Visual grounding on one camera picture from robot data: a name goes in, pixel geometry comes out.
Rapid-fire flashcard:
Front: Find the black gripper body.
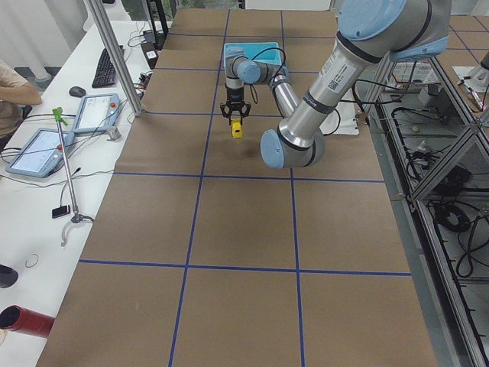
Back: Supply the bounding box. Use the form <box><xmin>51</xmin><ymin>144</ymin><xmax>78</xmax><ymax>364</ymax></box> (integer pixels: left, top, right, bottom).
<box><xmin>225</xmin><ymin>86</ymin><xmax>245</xmax><ymax>113</ymax></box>

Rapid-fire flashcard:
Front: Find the yellow beetle toy car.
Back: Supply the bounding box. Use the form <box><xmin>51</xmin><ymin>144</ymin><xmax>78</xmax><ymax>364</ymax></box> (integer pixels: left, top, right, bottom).
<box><xmin>231</xmin><ymin>118</ymin><xmax>243</xmax><ymax>138</ymax></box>

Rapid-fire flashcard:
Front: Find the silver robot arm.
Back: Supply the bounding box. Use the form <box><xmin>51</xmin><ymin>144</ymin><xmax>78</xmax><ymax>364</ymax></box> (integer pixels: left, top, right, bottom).
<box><xmin>221</xmin><ymin>1</ymin><xmax>452</xmax><ymax>169</ymax></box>

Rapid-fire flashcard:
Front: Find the light blue plastic bin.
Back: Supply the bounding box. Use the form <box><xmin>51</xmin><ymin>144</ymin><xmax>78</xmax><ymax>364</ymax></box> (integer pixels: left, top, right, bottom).
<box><xmin>222</xmin><ymin>41</ymin><xmax>283</xmax><ymax>67</ymax></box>

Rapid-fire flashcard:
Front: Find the small metal block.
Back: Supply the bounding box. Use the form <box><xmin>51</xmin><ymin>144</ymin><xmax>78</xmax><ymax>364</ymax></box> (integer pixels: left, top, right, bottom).
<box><xmin>106</xmin><ymin>126</ymin><xmax>121</xmax><ymax>141</ymax></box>

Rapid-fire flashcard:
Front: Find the black keyboard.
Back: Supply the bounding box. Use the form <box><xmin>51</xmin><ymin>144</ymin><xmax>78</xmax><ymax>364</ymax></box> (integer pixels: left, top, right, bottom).
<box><xmin>92</xmin><ymin>48</ymin><xmax>118</xmax><ymax>89</ymax></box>

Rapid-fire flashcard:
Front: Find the far blue teach pendant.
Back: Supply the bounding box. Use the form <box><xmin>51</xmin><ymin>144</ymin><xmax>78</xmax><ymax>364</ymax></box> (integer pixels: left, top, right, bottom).
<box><xmin>73</xmin><ymin>93</ymin><xmax>121</xmax><ymax>135</ymax></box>

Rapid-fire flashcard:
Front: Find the blue teach pendant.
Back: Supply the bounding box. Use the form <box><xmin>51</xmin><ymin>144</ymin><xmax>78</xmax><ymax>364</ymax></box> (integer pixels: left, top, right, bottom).
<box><xmin>73</xmin><ymin>93</ymin><xmax>121</xmax><ymax>135</ymax></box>
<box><xmin>6</xmin><ymin>128</ymin><xmax>64</xmax><ymax>178</ymax></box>

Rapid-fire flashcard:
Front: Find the grey computer mouse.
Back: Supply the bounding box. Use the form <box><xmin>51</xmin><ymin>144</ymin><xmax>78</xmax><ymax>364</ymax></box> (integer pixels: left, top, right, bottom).
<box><xmin>69</xmin><ymin>86</ymin><xmax>86</xmax><ymax>98</ymax></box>

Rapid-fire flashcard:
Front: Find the near blue teach pendant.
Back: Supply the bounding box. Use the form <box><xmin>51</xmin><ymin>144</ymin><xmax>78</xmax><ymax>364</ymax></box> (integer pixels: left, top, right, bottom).
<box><xmin>6</xmin><ymin>128</ymin><xmax>64</xmax><ymax>178</ymax></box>

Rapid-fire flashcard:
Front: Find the seated person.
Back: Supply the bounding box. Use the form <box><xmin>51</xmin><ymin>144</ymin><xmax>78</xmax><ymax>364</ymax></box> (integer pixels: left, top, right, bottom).
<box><xmin>1</xmin><ymin>60</ymin><xmax>42</xmax><ymax>146</ymax></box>

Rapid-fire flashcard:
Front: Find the red cylinder bottle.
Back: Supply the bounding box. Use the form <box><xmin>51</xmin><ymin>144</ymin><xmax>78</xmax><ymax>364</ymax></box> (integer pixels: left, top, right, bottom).
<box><xmin>1</xmin><ymin>305</ymin><xmax>55</xmax><ymax>338</ymax></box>

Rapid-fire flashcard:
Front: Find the aluminium frame post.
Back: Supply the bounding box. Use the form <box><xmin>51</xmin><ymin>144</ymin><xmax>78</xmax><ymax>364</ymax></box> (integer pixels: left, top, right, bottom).
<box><xmin>87</xmin><ymin>0</ymin><xmax>144</xmax><ymax>117</ymax></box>

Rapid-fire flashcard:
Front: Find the green handled reacher grabber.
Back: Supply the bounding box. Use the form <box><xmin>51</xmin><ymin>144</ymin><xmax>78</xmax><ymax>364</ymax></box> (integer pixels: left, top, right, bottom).
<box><xmin>52</xmin><ymin>107</ymin><xmax>94</xmax><ymax>247</ymax></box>

